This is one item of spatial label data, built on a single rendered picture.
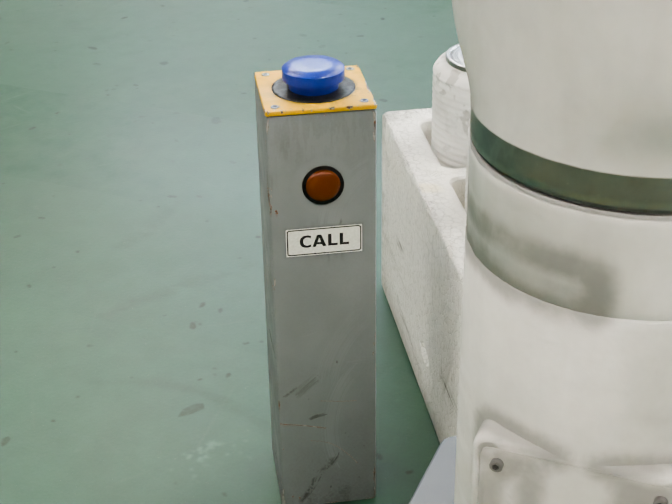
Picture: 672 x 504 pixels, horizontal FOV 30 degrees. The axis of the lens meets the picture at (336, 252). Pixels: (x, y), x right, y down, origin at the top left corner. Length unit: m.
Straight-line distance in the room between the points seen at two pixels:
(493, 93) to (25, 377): 0.83
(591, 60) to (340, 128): 0.50
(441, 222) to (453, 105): 0.12
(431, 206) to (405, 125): 0.15
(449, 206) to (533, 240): 0.63
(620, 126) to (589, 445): 0.10
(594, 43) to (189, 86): 1.40
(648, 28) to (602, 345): 0.09
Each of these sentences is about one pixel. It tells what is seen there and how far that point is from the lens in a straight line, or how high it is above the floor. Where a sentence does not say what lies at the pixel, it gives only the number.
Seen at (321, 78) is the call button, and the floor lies 0.33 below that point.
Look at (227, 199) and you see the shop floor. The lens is 1.37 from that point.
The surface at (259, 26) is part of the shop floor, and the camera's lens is 1.89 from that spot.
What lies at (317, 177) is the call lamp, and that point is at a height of 0.27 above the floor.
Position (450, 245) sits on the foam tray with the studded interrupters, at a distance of 0.90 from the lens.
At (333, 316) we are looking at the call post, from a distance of 0.85.
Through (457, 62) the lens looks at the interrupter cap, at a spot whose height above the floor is 0.25.
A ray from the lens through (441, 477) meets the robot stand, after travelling 0.49.
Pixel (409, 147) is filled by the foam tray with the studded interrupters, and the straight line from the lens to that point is 1.05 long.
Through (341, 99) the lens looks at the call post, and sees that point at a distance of 0.79.
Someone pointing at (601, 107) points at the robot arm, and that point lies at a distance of 0.30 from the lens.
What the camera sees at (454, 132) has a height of 0.20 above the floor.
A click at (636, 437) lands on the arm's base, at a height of 0.40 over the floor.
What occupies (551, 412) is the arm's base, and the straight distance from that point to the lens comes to 0.35.
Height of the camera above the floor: 0.61
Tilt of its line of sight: 29 degrees down
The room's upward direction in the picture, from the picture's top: 1 degrees counter-clockwise
